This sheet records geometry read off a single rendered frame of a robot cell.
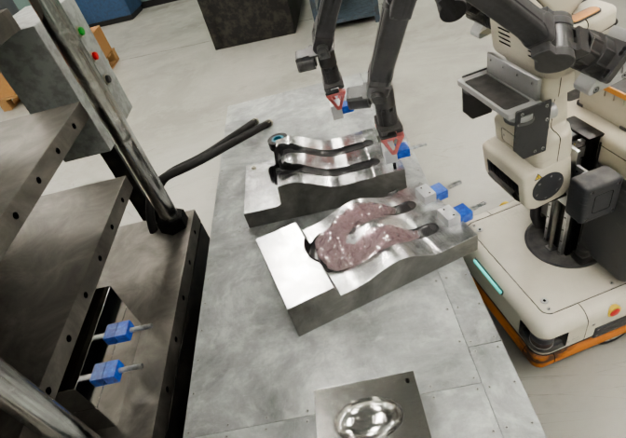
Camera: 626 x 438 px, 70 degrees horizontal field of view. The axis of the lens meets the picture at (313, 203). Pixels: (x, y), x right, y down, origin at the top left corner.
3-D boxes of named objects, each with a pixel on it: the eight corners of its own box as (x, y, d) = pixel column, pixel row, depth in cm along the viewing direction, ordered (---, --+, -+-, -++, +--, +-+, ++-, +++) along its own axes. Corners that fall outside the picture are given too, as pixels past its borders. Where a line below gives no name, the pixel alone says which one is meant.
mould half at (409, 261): (421, 196, 134) (418, 166, 127) (477, 249, 115) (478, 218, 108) (267, 266, 127) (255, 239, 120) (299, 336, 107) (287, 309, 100)
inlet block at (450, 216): (479, 204, 122) (480, 189, 119) (491, 214, 119) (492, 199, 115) (438, 224, 120) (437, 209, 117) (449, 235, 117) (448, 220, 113)
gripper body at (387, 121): (381, 138, 126) (376, 116, 122) (374, 120, 134) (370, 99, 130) (403, 132, 126) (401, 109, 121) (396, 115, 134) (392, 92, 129)
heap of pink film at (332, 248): (390, 202, 126) (387, 181, 121) (426, 240, 113) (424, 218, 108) (306, 240, 122) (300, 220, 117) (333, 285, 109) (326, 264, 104)
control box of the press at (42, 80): (237, 287, 232) (80, -9, 139) (234, 337, 209) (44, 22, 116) (197, 295, 234) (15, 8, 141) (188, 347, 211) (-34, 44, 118)
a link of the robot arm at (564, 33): (594, 55, 94) (592, 33, 95) (564, 39, 89) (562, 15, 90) (553, 74, 102) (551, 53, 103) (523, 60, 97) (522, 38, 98)
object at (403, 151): (425, 146, 138) (423, 131, 135) (429, 156, 135) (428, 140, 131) (383, 157, 140) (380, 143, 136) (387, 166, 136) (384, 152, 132)
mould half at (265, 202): (389, 146, 157) (385, 113, 148) (407, 192, 137) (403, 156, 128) (251, 179, 161) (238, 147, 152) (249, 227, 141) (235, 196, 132)
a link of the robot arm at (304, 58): (326, 46, 135) (324, 25, 139) (290, 54, 137) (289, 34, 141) (334, 73, 146) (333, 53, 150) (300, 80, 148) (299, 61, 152)
